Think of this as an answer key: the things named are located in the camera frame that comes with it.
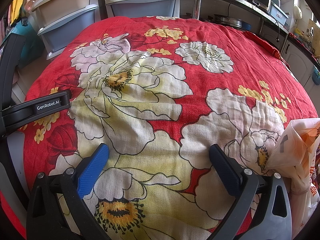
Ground wooden cutting board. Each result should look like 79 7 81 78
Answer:
307 18 319 43

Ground orange print plastic bag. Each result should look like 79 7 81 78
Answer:
266 119 320 233

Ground yellow cloth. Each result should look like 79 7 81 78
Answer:
8 0 27 27

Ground blue hanging basket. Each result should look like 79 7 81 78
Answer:
310 66 320 86

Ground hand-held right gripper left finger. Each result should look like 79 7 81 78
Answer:
26 143 111 240

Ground beige grey drawer cabinet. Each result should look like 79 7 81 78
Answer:
30 0 100 60

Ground black power cable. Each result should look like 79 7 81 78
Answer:
274 21 282 42

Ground steel pots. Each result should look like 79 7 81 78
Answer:
213 13 252 30

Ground blue dish container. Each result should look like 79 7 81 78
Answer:
269 0 290 27

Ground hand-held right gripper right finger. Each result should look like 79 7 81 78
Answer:
209 144 293 240

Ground red floral blanket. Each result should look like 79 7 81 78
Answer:
0 16 320 240

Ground white round container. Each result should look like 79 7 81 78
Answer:
292 3 303 20

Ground metal shelf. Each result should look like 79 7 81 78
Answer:
179 0 290 48

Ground grey plastic drawer cabinet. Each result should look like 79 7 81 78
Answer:
105 0 181 20

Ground teal bag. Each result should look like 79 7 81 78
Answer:
7 17 43 68

